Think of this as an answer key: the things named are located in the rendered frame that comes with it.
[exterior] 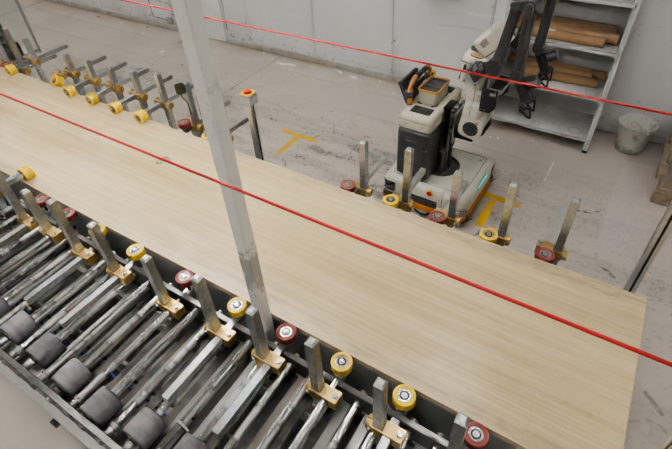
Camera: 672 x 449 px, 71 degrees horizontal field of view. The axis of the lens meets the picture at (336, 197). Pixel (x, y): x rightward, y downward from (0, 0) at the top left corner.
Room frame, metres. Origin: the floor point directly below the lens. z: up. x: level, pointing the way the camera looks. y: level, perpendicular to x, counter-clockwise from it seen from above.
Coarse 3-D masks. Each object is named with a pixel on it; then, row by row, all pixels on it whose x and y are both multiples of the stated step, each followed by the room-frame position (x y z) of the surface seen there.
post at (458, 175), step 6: (456, 174) 1.70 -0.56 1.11; (462, 174) 1.71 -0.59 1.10; (456, 180) 1.70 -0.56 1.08; (456, 186) 1.70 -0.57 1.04; (456, 192) 1.70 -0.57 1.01; (450, 198) 1.71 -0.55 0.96; (456, 198) 1.69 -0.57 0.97; (450, 204) 1.71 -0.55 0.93; (456, 204) 1.70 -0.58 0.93; (450, 210) 1.71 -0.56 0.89; (456, 210) 1.71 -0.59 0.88; (450, 216) 1.70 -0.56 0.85
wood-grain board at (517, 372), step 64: (0, 128) 2.73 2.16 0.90; (64, 128) 2.68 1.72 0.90; (128, 128) 2.64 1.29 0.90; (64, 192) 2.02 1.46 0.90; (128, 192) 1.98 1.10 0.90; (192, 192) 1.95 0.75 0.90; (256, 192) 1.92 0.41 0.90; (320, 192) 1.89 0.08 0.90; (192, 256) 1.49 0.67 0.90; (320, 256) 1.44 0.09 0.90; (384, 256) 1.42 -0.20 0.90; (448, 256) 1.40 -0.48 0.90; (512, 256) 1.37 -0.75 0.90; (320, 320) 1.10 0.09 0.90; (384, 320) 1.09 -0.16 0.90; (448, 320) 1.07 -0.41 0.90; (512, 320) 1.05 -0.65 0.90; (576, 320) 1.04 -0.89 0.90; (640, 320) 1.02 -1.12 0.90; (448, 384) 0.81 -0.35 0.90; (512, 384) 0.80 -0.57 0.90; (576, 384) 0.78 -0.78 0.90; (576, 448) 0.58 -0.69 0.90
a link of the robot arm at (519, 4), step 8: (520, 0) 2.46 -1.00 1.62; (528, 0) 2.44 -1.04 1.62; (536, 0) 2.43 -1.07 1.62; (512, 8) 2.46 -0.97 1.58; (520, 8) 2.43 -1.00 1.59; (536, 8) 2.40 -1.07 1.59; (512, 16) 2.46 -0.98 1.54; (512, 24) 2.45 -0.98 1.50; (504, 32) 2.47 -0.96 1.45; (512, 32) 2.45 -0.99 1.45; (504, 40) 2.47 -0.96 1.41; (504, 48) 2.46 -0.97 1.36; (496, 56) 2.48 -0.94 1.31; (504, 56) 2.47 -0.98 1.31; (496, 64) 2.45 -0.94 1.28; (504, 64) 2.51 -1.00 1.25; (488, 72) 2.47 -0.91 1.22; (496, 72) 2.45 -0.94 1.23
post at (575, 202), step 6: (576, 198) 1.44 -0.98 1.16; (570, 204) 1.43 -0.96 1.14; (576, 204) 1.42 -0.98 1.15; (570, 210) 1.43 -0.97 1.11; (576, 210) 1.41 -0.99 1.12; (570, 216) 1.42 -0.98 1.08; (564, 222) 1.43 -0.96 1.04; (570, 222) 1.42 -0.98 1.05; (564, 228) 1.42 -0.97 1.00; (570, 228) 1.41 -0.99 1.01; (564, 234) 1.42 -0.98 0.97; (558, 240) 1.43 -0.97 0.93; (564, 240) 1.41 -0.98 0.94; (558, 246) 1.42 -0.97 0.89
